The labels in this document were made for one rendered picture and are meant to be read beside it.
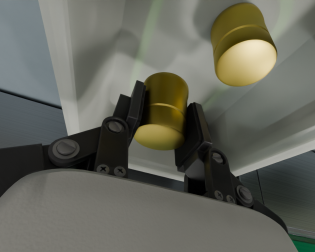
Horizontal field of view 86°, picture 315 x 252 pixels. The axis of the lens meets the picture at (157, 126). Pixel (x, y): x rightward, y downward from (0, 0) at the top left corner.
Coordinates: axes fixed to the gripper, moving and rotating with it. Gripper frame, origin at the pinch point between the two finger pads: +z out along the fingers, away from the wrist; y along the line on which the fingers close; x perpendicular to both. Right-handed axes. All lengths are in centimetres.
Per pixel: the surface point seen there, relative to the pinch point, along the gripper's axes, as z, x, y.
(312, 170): 6.6, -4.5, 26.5
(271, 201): 0.8, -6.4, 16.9
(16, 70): 12.3, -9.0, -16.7
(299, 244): -2.4, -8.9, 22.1
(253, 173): 3.7, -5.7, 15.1
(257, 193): 1.4, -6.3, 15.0
